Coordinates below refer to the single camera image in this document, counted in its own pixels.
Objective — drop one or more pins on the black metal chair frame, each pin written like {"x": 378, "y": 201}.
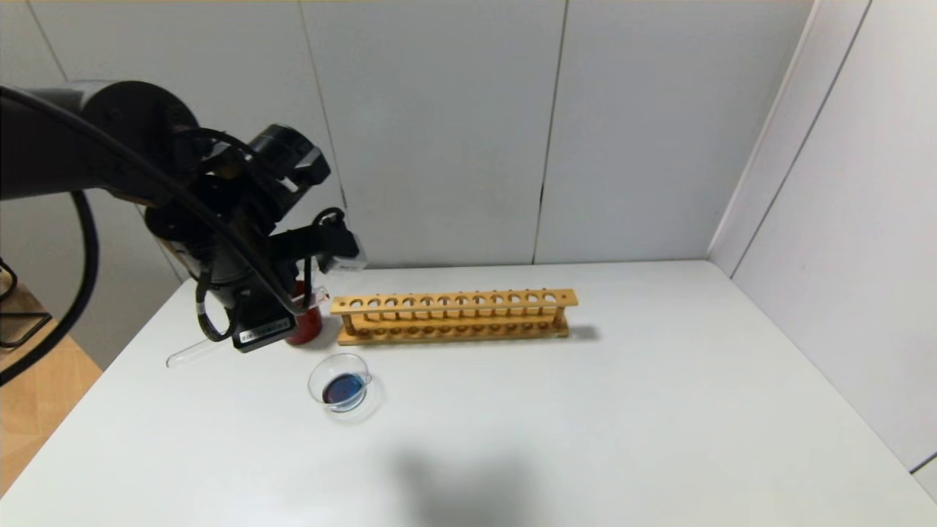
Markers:
{"x": 18, "y": 319}

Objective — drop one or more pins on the wooden test tube rack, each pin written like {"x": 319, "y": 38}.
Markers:
{"x": 454, "y": 301}

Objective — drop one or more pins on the test tube with red pigment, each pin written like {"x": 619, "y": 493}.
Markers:
{"x": 190, "y": 355}

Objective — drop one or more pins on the dark red cup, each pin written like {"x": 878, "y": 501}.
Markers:
{"x": 307, "y": 328}

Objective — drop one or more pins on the clear glass dish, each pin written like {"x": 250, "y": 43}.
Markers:
{"x": 351, "y": 399}

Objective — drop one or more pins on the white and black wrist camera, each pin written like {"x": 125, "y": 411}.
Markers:
{"x": 340, "y": 249}

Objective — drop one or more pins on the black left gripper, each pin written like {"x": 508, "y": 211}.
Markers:
{"x": 262, "y": 331}

